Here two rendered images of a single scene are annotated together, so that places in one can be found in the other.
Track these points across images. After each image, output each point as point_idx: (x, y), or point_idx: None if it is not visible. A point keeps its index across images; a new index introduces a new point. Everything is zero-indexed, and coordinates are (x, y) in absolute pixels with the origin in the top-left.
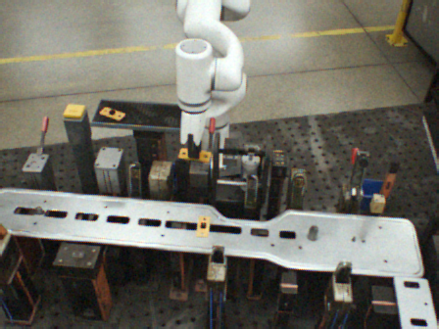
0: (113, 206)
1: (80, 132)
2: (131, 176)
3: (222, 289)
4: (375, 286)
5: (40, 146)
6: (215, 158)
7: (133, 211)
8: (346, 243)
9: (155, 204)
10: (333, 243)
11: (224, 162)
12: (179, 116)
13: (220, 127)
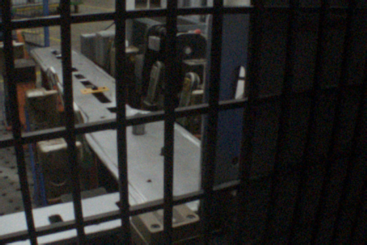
0: (84, 65)
1: (130, 28)
2: (107, 46)
3: (28, 110)
4: (104, 190)
5: (105, 29)
6: (146, 37)
7: (86, 70)
8: (151, 151)
9: (101, 73)
10: (141, 144)
11: (149, 42)
12: (179, 23)
13: (239, 78)
